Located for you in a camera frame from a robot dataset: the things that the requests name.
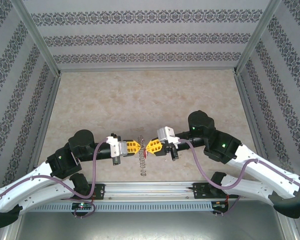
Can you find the silver keyring with spring coils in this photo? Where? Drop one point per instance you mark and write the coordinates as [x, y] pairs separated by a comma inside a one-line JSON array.
[[143, 165]]

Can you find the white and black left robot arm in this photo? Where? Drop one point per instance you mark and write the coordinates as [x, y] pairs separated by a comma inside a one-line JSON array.
[[20, 190]]

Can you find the small circuit board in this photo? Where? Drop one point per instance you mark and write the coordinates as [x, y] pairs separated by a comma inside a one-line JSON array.
[[82, 205], [218, 204]]

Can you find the grey metal sheet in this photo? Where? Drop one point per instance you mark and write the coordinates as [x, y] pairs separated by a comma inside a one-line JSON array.
[[150, 227]]

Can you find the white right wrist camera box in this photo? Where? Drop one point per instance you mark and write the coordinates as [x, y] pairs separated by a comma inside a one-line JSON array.
[[166, 135]]

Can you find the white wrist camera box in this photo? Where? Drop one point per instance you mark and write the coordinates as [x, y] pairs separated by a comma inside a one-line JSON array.
[[166, 135], [115, 147]]

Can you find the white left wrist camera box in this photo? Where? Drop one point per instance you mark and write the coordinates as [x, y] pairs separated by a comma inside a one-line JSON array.
[[115, 147]]

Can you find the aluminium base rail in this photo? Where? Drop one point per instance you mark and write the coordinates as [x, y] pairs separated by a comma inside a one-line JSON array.
[[150, 191]]

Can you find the aluminium frame bar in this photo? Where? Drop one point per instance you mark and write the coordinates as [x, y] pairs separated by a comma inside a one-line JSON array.
[[150, 69], [48, 105], [250, 105]]

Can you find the aluminium frame post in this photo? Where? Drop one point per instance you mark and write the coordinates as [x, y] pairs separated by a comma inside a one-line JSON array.
[[257, 37], [37, 37]]

